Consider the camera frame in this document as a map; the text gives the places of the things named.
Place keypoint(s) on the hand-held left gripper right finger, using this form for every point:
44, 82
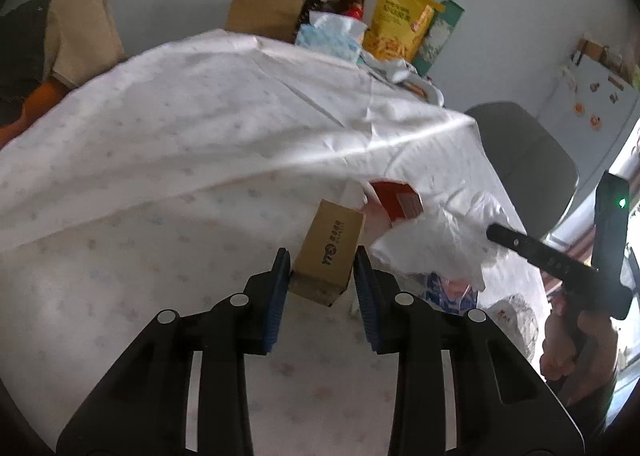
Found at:
367, 301

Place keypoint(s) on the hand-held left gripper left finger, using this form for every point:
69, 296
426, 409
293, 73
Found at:
277, 306

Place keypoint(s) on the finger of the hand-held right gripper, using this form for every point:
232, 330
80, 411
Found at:
530, 246

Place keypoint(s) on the small brown cardboard box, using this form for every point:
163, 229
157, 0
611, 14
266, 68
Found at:
330, 246

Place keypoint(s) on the blue pink printed packet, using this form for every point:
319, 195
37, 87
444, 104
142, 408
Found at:
445, 292

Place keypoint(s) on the white plastic bag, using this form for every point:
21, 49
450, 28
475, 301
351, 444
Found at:
430, 246

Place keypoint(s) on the torn red white carton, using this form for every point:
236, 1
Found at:
395, 198

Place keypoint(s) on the person's right hand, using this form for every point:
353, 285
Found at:
595, 356

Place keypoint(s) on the crumpled white wrapper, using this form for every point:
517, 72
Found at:
512, 318

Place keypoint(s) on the grey upholstered chair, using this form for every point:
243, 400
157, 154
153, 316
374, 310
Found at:
525, 151

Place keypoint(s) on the pale blue refrigerator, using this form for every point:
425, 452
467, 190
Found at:
590, 91

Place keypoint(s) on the white floral tablecloth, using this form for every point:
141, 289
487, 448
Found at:
200, 136

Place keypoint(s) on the white wrapper with red print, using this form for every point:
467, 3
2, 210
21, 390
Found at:
400, 71

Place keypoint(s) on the green white tall box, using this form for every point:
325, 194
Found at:
442, 36

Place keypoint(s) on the yellow snack bag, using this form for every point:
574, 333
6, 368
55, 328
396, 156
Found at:
395, 21

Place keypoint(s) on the blue tissue pack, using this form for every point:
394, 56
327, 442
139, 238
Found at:
330, 36

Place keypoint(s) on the red jar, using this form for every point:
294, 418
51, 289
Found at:
354, 12

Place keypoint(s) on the large open cardboard box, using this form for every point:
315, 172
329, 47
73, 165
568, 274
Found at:
260, 11

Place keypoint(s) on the orange cloth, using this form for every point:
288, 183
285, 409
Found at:
30, 106

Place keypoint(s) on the beige cloth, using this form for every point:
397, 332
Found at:
82, 31

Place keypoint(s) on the dark clothing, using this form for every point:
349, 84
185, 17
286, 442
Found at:
25, 46

